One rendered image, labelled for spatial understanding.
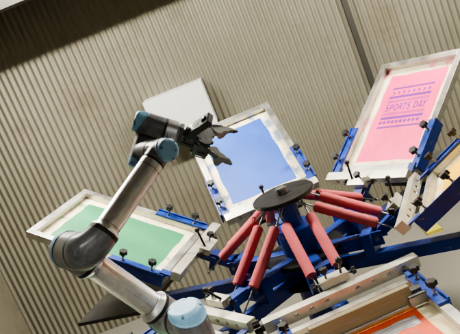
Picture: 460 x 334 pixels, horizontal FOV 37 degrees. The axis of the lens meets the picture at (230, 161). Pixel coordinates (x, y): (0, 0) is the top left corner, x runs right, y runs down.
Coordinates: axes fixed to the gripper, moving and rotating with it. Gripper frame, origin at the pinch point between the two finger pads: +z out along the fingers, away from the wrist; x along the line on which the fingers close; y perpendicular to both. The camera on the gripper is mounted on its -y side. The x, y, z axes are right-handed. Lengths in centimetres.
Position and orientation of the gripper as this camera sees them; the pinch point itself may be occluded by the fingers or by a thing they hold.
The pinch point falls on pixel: (236, 146)
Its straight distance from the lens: 231.3
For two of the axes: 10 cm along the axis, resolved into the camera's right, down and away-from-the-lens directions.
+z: 9.5, 2.9, 1.4
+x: -1.4, 7.6, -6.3
